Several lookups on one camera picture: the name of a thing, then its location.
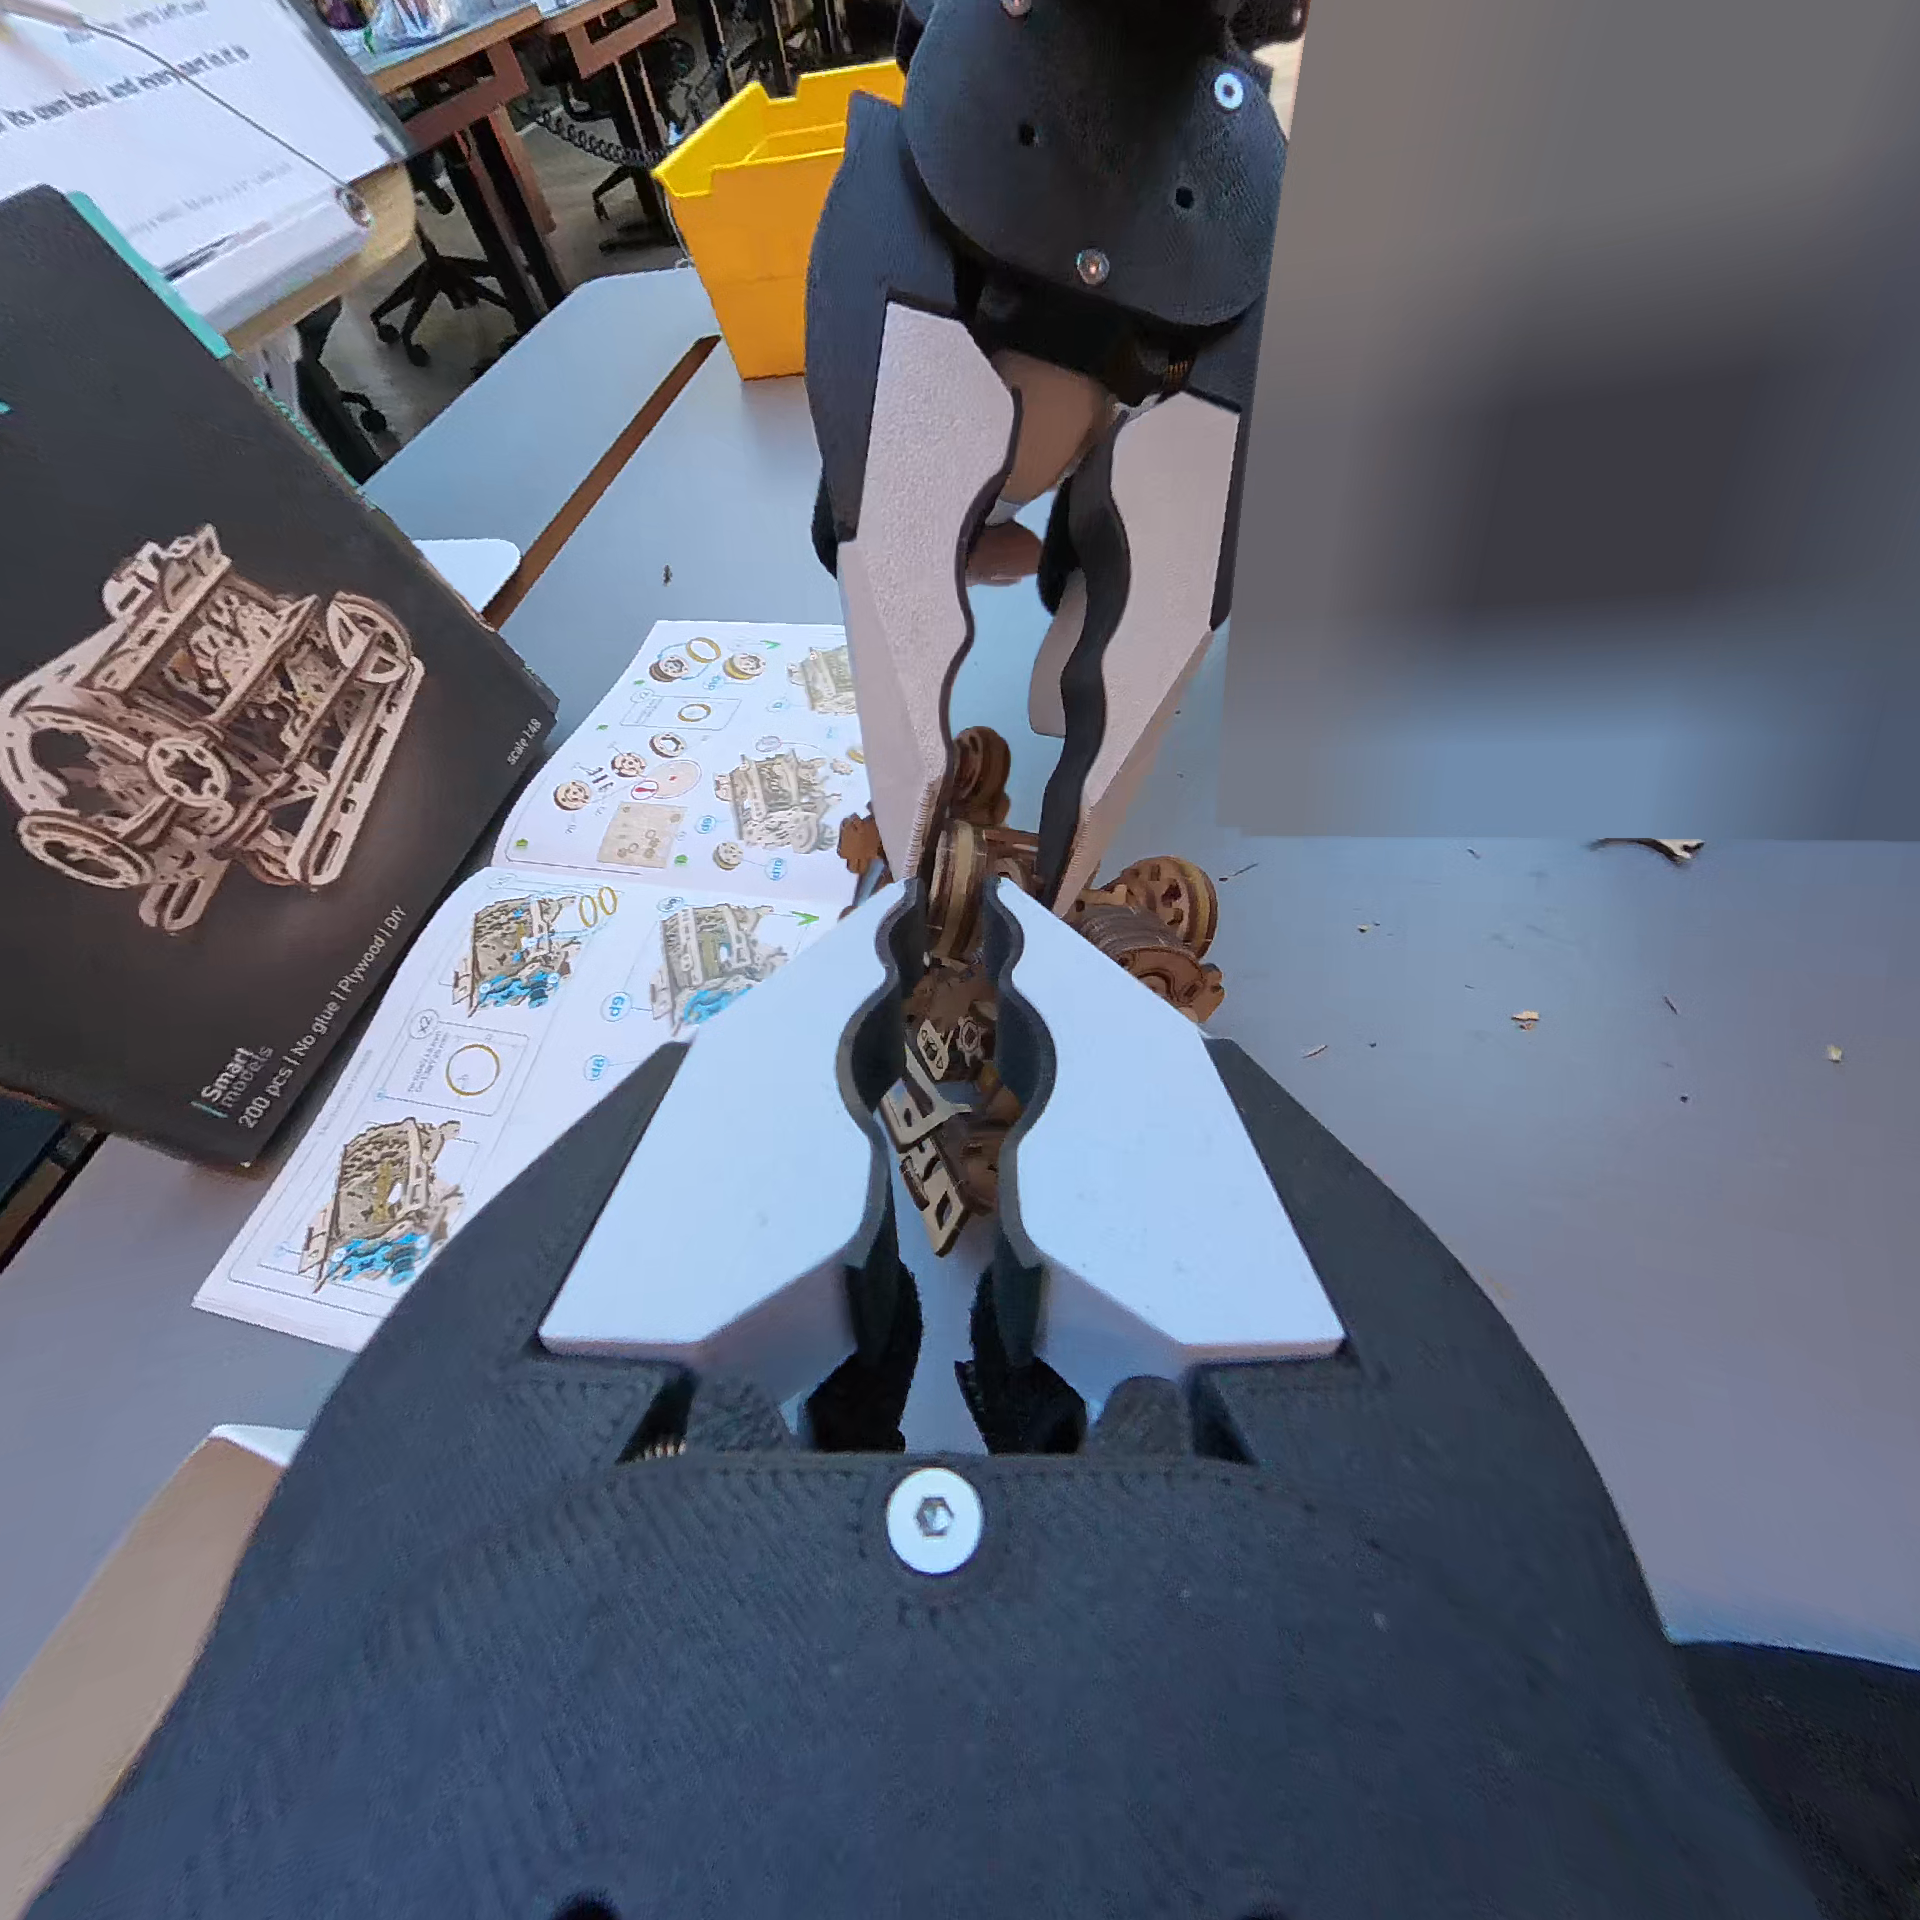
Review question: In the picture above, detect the white printed sheet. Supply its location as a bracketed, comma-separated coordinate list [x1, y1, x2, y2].
[0, 0, 414, 287]

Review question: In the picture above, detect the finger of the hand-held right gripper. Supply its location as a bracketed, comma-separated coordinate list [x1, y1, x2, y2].
[1046, 398, 1251, 916]
[837, 298, 1028, 879]

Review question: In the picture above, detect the yellow plastic bin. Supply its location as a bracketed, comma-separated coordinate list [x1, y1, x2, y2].
[651, 59, 910, 379]

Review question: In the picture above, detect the white cardboard tray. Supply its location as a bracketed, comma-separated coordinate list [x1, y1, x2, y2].
[0, 1422, 304, 1748]

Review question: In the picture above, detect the black office chair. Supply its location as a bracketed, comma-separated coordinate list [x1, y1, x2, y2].
[367, 150, 529, 373]

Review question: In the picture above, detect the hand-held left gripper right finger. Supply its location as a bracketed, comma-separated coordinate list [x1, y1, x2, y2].
[983, 879, 1347, 1434]

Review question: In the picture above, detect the brown wooden desk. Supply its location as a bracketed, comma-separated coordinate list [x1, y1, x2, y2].
[358, 0, 639, 325]

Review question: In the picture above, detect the illustrated instruction booklet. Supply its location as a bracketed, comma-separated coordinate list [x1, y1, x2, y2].
[193, 620, 902, 1356]

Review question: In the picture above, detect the white rounded pad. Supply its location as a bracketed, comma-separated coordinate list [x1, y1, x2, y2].
[411, 534, 523, 620]

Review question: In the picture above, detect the black model kit box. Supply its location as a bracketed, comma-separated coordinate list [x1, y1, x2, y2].
[0, 182, 559, 1172]

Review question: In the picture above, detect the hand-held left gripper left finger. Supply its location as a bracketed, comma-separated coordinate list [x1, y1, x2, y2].
[537, 879, 921, 1441]

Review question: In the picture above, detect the wooden mechanical model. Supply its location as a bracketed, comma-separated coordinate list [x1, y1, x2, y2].
[837, 727, 1230, 1259]

